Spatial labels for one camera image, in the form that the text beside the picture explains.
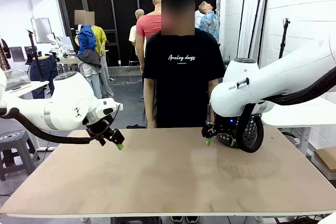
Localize grey plastic stool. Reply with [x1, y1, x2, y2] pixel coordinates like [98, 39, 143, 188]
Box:
[0, 129, 41, 182]

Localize black sleeved right arm cable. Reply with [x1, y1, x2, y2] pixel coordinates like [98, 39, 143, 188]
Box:
[235, 66, 336, 154]

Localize large white side table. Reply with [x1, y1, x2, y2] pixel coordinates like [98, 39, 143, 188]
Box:
[262, 97, 336, 156]

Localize person's right forearm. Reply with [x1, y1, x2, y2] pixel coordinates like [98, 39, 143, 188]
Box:
[143, 87, 158, 120]

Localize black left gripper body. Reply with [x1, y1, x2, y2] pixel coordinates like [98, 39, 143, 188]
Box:
[83, 115, 114, 141]

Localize person in yellow shirt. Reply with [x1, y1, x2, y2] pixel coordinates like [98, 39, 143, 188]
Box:
[90, 24, 115, 99]

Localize black tripod with small camera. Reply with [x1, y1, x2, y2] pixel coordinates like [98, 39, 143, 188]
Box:
[278, 17, 291, 59]

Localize grey framed wall panel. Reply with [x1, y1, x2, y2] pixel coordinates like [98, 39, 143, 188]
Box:
[30, 18, 53, 44]

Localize person's left forearm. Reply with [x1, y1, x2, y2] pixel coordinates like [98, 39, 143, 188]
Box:
[208, 78, 219, 96]

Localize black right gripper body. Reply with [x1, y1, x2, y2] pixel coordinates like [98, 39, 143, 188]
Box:
[213, 114, 239, 140]

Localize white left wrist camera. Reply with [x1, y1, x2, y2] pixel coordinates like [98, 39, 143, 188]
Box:
[96, 97, 123, 116]

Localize white desk with equipment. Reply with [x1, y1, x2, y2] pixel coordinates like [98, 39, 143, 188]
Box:
[0, 69, 50, 99]

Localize mannequin torso in blue jeans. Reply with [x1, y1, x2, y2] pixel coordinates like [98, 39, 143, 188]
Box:
[29, 55, 58, 99]

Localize person wearing black t-shirt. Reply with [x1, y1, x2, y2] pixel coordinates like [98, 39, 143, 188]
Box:
[143, 0, 227, 130]

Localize black tripod with long pole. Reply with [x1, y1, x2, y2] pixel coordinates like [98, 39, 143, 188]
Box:
[25, 29, 46, 82]

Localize brown cardboard box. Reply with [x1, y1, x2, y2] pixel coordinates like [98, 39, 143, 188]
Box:
[313, 147, 336, 180]

